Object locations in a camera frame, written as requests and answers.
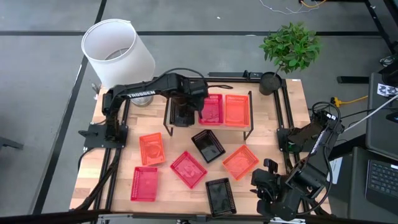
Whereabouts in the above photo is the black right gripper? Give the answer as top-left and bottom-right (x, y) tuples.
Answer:
(250, 157), (287, 203)

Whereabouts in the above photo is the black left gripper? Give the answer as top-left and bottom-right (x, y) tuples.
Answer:
(177, 88), (210, 121)

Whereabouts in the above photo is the red plastic slotted basket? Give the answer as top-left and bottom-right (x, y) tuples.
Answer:
(169, 151), (208, 190)
(130, 166), (159, 202)
(198, 93), (224, 126)

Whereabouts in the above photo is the black plastic slotted basket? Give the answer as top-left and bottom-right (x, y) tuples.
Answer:
(190, 129), (226, 164)
(169, 104), (196, 128)
(205, 177), (238, 218)

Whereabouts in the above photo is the orange plastic slotted basket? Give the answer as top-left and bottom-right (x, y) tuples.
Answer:
(139, 132), (167, 167)
(224, 94), (251, 128)
(221, 144), (260, 182)

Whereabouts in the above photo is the black bar behind table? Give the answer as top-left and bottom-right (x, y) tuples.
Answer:
(207, 70), (264, 79)

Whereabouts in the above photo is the chrome lamp base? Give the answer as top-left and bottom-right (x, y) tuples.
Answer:
(129, 95), (154, 108)

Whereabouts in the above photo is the white printed paper sheet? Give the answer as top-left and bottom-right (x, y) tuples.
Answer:
(325, 156), (344, 185)

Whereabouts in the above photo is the black plant pot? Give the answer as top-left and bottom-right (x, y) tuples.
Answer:
(259, 72), (283, 96)

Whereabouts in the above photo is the green leafy plant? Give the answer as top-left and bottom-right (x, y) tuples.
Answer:
(259, 21), (322, 75)

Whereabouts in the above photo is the black laptop keyboard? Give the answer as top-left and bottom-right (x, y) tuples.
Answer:
(364, 159), (398, 215)

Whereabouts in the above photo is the laptop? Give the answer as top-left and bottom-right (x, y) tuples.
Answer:
(347, 72), (398, 224)

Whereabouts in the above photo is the black desk foot bar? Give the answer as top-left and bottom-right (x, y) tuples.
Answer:
(336, 75), (371, 85)

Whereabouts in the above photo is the paper with black pattern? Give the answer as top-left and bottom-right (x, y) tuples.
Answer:
(376, 82), (398, 98)

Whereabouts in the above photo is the black chair base leg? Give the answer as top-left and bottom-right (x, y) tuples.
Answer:
(0, 136), (24, 151)

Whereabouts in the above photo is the black aluminium frame rail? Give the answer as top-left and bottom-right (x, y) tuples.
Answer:
(152, 76), (280, 83)
(280, 79), (315, 215)
(272, 82), (295, 215)
(91, 99), (123, 212)
(0, 208), (398, 224)

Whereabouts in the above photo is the yellow extension cord plug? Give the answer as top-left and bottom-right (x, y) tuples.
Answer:
(330, 95), (369, 108)

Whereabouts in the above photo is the black power cable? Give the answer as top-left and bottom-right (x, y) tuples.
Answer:
(339, 106), (398, 121)

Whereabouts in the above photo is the thick white cable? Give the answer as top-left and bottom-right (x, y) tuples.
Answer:
(341, 93), (398, 133)

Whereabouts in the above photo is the white floor cable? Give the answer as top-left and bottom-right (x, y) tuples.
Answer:
(259, 0), (313, 16)

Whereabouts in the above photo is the yellow floor cable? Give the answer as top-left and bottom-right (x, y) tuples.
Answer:
(299, 0), (328, 9)

